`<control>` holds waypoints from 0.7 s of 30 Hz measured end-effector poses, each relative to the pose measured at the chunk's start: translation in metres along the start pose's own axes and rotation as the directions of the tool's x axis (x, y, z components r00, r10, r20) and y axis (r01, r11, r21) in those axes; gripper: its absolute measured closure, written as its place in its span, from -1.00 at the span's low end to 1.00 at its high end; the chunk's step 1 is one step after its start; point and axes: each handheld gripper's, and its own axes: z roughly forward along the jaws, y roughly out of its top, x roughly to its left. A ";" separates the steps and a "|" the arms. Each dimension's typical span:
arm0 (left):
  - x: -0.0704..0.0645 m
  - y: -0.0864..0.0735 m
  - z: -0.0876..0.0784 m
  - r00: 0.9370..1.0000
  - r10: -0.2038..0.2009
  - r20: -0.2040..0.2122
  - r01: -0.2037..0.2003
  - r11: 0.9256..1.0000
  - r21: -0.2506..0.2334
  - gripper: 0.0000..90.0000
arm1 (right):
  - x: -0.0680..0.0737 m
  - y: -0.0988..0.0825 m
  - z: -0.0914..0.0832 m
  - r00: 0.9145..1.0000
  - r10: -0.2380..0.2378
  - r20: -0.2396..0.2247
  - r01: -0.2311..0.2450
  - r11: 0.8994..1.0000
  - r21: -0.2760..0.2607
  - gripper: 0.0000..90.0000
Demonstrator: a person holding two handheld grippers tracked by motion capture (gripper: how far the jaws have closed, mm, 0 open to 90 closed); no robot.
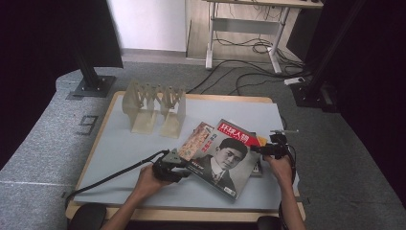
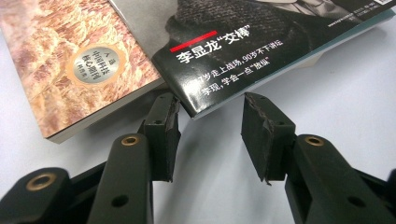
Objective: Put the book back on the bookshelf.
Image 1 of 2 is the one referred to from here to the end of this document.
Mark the person's dark-clothed right leg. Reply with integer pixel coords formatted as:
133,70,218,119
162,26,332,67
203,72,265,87
257,216,283,230

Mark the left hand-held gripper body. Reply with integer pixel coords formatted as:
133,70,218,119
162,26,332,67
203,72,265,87
151,148,189,184

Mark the person's left hand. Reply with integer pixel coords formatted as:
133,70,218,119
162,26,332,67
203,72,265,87
133,163,174,201

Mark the portrait cover magazine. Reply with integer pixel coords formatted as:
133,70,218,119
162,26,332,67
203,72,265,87
186,118,270,201

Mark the white power strip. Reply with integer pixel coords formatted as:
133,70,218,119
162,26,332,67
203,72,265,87
283,76,306,86

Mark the white frame desk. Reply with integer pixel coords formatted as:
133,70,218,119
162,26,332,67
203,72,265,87
204,0,325,76

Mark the person's dark-clothed left leg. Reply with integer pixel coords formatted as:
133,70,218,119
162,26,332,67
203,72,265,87
67,202,108,230

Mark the black curtain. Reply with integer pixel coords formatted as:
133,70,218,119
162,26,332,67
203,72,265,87
286,0,406,207
0,0,124,171

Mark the looped black floor cable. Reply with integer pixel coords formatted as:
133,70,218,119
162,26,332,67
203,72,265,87
235,72,288,97

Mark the black metal stand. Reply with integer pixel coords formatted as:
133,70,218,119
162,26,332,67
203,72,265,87
68,37,117,99
288,0,367,113

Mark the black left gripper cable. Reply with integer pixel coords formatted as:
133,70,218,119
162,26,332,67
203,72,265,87
64,149,170,209

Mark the person's right hand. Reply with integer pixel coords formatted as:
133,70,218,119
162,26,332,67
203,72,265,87
262,154,295,194

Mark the long black floor cable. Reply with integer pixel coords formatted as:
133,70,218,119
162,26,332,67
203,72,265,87
186,58,307,95

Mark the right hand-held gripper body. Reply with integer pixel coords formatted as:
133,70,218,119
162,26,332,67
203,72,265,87
268,128,300,160

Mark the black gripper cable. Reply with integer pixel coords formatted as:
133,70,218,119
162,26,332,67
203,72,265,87
64,149,170,209
278,142,299,230

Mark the orange-brown cover magazine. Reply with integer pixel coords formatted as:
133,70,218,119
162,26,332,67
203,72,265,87
176,121,215,162

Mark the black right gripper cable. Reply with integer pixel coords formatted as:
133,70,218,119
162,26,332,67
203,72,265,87
278,142,299,230

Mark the tangle of black cables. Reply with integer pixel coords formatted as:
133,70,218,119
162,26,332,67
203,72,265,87
213,30,305,70

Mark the person's dark-clothed leg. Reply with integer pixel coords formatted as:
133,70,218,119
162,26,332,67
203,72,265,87
67,202,108,230
257,216,283,230

